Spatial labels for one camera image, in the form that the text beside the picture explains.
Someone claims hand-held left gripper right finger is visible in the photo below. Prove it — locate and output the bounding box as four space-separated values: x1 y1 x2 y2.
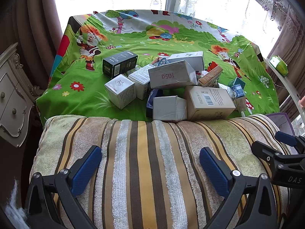
199 147 278 229

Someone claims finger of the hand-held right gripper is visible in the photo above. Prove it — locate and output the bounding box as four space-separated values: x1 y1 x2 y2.
275 131 305 154
251 141 305 170

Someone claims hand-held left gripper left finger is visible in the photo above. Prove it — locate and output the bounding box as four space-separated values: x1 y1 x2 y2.
25 145 102 229

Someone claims beige cardboard box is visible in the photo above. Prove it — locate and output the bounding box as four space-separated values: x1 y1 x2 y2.
183 85 236 121

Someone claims toy basketball hoop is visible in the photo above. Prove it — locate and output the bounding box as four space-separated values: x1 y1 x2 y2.
152 56 170 68

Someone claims pale purple box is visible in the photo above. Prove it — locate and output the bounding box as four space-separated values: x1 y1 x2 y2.
266 112 295 137

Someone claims blue and white carton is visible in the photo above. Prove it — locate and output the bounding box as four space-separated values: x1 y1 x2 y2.
228 77 247 112

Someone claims striped plush cushion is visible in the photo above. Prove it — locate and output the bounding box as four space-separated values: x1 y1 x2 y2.
31 114 296 229

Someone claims green tissue box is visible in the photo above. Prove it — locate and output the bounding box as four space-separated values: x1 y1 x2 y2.
269 55 288 77

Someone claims white fluffy tuft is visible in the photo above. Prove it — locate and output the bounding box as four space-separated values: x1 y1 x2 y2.
5 178 28 229

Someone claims white cube box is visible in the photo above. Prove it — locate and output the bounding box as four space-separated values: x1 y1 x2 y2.
104 74 137 110

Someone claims dark blue box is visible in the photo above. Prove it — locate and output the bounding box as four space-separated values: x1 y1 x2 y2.
146 89 165 118

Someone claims orange tan box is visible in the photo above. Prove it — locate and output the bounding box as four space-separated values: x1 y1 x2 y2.
198 65 223 87

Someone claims patterned beige curtain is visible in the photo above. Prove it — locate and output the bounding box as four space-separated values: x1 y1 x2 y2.
267 2 305 96

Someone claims cream carved nightstand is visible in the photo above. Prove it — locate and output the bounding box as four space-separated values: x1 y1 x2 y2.
0 42 44 148

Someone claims white box with black text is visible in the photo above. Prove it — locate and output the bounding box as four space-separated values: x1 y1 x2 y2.
129 64 158 100

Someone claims grey wrapped box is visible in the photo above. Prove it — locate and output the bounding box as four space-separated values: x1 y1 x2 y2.
148 60 198 90

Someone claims white box with grey mark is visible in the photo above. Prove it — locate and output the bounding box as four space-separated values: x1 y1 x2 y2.
168 51 204 71

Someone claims green cartoon printed blanket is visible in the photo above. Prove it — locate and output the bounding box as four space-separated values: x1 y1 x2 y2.
36 10 280 123

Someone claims brown curtain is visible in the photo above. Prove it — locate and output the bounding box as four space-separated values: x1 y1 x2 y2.
14 0 69 91

